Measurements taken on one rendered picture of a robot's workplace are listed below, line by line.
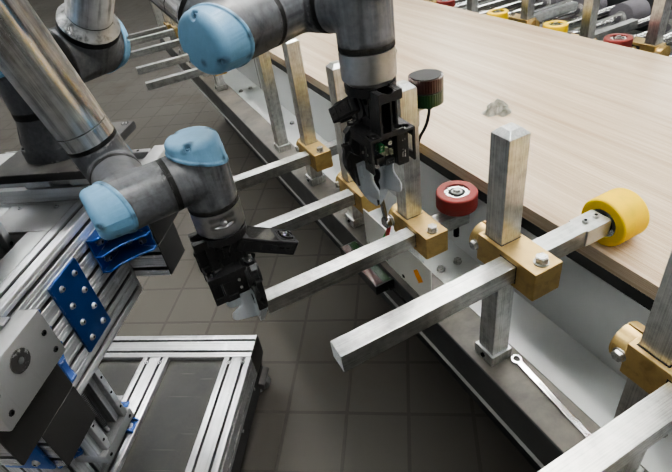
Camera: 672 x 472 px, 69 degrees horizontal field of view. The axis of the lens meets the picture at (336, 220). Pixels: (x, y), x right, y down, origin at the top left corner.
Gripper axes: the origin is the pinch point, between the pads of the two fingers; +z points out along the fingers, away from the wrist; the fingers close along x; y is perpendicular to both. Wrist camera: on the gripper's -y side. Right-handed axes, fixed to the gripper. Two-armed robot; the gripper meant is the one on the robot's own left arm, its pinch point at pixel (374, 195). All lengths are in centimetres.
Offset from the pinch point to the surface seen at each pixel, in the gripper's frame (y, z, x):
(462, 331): 9.4, 30.5, 10.7
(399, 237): -4.3, 14.5, 6.5
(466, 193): -3.3, 10.1, 21.3
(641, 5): -73, 16, 161
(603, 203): 19.6, 2.9, 28.6
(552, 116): -17, 10, 57
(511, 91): -34, 10, 61
